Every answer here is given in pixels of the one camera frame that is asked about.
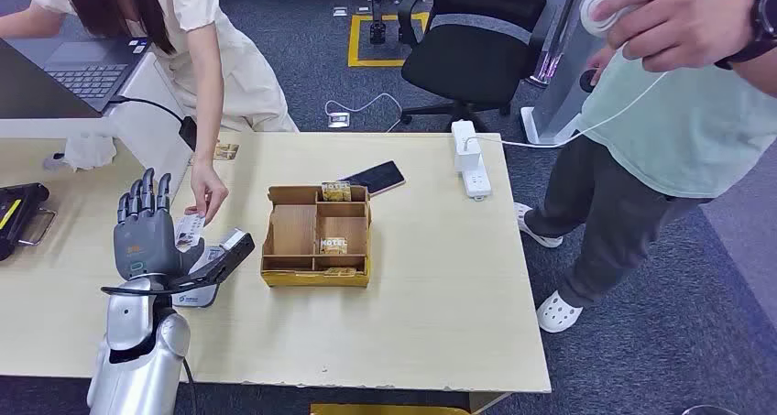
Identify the person's left hand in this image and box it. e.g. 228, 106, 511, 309
184, 159, 230, 226
591, 0, 757, 73

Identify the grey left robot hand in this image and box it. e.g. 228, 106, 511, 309
113, 168, 208, 283

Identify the person's right hand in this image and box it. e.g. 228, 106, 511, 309
584, 45, 618, 89

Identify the white ID card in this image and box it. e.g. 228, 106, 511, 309
174, 213, 206, 249

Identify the wooden organizer box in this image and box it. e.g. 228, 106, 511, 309
260, 184, 373, 289

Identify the grey card reader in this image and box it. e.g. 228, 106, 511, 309
171, 245, 227, 310

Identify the person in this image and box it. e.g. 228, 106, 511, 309
514, 0, 777, 334
0, 0, 300, 226

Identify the silver standing panel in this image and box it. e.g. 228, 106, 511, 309
520, 0, 614, 147

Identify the black laptop power brick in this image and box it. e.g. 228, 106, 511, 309
178, 115, 199, 152

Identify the black wristwatch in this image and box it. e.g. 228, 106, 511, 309
715, 0, 777, 71

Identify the white counter stand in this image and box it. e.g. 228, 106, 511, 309
0, 52, 197, 196

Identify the crumpled white tissue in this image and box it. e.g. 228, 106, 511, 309
62, 134, 117, 172

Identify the black device with yellow stripe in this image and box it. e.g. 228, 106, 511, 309
0, 182, 58, 263

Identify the black office chair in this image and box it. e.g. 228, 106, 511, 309
397, 0, 553, 135

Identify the white plug charger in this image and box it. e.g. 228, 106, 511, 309
454, 135, 483, 174

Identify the grey laptop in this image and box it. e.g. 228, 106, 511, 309
0, 36, 153, 120

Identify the black smartphone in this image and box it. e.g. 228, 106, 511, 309
338, 159, 407, 199

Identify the white power strip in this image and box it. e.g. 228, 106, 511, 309
449, 118, 494, 202

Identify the yellow floor tape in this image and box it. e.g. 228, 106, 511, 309
310, 403, 472, 415
346, 12, 431, 70

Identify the idle humanoid robot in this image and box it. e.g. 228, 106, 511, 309
366, 0, 426, 47

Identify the wooden table leg panel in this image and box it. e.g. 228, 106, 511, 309
467, 392, 512, 415

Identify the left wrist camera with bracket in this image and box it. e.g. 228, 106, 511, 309
100, 228, 257, 298

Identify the black laptop power cable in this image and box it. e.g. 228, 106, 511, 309
109, 95, 184, 126

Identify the white charger cable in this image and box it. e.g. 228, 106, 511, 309
464, 41, 669, 150

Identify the white floor cable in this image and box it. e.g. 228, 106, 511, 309
323, 92, 406, 135

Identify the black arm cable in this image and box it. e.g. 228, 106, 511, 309
181, 355, 199, 415

